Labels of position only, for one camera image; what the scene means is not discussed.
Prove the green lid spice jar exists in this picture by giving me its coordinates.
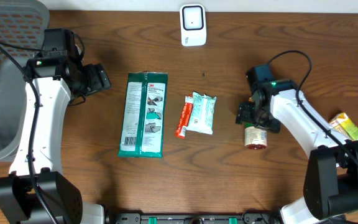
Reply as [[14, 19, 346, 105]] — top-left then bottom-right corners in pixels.
[[244, 123, 267, 150]]

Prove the white teal snack packet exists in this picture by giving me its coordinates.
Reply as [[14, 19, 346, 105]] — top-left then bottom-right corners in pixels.
[[186, 92, 217, 135]]

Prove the red white snack packet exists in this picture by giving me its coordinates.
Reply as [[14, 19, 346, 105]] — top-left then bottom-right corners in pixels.
[[175, 95, 193, 139]]

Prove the green white barcode packet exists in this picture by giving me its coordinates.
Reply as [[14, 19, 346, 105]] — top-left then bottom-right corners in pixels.
[[118, 72, 168, 158]]

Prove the green juice carton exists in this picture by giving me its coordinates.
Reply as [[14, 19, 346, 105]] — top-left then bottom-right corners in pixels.
[[329, 112, 358, 141]]

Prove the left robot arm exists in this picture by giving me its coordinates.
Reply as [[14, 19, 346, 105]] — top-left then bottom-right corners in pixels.
[[0, 58, 114, 223]]

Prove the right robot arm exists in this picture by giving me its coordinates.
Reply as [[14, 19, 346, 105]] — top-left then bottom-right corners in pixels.
[[236, 78, 358, 223]]

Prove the white barcode scanner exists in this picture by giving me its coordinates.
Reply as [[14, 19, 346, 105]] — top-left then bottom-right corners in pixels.
[[180, 4, 207, 47]]

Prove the grey plastic mesh basket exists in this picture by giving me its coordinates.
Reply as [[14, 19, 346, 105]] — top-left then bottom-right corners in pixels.
[[0, 0, 50, 162]]

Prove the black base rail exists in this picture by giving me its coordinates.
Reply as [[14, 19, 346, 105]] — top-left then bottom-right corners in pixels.
[[107, 210, 282, 224]]

